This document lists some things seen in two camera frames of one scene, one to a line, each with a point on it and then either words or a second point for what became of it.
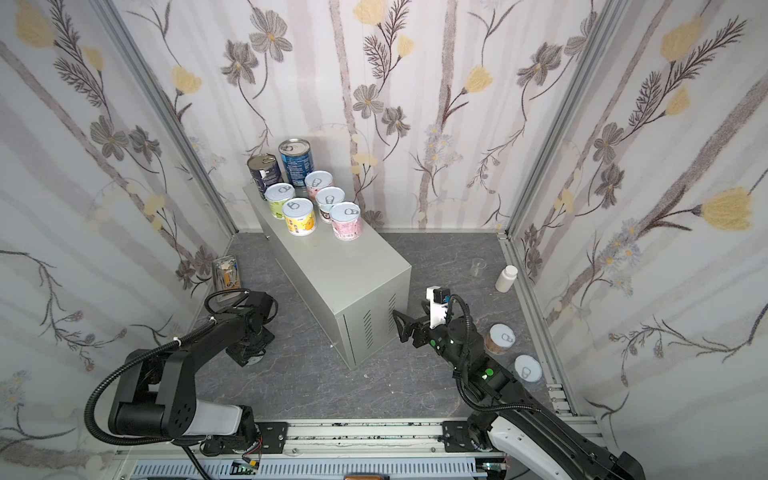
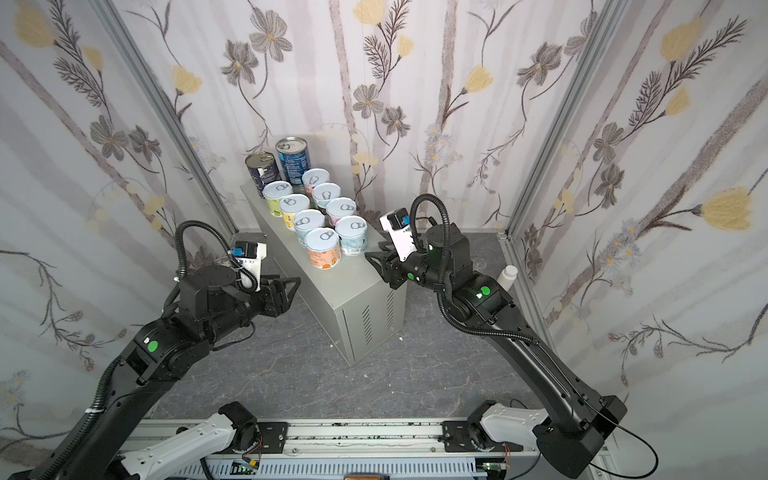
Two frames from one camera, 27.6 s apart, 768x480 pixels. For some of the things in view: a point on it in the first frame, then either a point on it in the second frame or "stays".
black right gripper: (420, 328) to (391, 267)
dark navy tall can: (265, 171) stays
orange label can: (500, 338) to (323, 247)
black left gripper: (245, 351) to (275, 294)
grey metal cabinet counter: (352, 287) stays
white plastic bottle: (506, 278) stays
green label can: (277, 195) stays
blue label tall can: (297, 157) stays
